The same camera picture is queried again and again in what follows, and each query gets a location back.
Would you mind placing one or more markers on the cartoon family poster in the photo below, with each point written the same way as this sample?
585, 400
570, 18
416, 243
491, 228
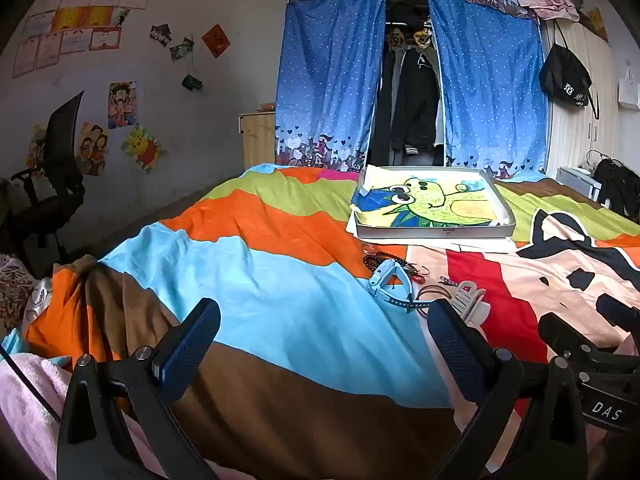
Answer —
94, 147

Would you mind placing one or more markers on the beige wardrobe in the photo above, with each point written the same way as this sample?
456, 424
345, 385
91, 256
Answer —
575, 135

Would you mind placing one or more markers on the small wall photo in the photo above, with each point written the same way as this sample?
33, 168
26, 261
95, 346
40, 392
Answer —
161, 34
181, 49

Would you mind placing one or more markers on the blue dotted curtain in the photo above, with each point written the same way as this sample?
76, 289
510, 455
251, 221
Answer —
325, 75
490, 85

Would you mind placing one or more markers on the anime character poster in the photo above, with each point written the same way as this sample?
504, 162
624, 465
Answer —
122, 105

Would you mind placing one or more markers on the white hair claw clip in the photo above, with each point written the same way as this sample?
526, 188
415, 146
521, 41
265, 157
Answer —
467, 302

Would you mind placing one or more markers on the black office chair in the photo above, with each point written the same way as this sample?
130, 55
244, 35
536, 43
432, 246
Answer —
60, 160

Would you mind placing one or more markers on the white paper bag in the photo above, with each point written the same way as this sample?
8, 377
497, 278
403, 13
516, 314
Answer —
630, 89

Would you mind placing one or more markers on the pink fleece blanket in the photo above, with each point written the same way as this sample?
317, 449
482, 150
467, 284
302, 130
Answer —
30, 410

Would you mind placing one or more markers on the white shallow cardboard box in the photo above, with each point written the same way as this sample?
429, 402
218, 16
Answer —
500, 227

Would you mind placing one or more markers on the black clothing heap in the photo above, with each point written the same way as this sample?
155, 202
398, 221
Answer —
620, 185

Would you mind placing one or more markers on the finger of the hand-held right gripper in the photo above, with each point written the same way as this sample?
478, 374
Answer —
617, 310
560, 332

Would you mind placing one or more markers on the hanging dark clothes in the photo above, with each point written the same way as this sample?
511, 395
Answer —
415, 95

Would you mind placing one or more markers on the black tote bag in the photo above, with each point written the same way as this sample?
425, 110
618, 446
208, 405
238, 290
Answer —
565, 80

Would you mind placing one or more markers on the thin gold rings pair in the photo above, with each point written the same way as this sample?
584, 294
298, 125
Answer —
421, 271

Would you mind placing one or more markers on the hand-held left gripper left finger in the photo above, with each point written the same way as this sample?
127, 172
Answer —
192, 345

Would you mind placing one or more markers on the cartoon dinosaur drawing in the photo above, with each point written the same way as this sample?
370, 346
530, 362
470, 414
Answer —
430, 197

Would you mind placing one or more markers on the patterned pillow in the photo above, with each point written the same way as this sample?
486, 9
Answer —
15, 290

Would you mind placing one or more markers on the wooden cabinet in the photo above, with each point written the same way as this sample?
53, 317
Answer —
257, 140

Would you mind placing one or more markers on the red square paper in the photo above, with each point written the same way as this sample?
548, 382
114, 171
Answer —
216, 40

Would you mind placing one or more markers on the cluster of wall certificates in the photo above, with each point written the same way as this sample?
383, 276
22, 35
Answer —
75, 25

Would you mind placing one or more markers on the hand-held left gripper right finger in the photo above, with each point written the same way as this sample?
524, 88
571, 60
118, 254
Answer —
455, 345

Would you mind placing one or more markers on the colourful striped bedspread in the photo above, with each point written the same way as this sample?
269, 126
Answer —
260, 270

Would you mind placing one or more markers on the green hanging pouch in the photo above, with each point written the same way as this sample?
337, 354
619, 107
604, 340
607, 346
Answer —
192, 83

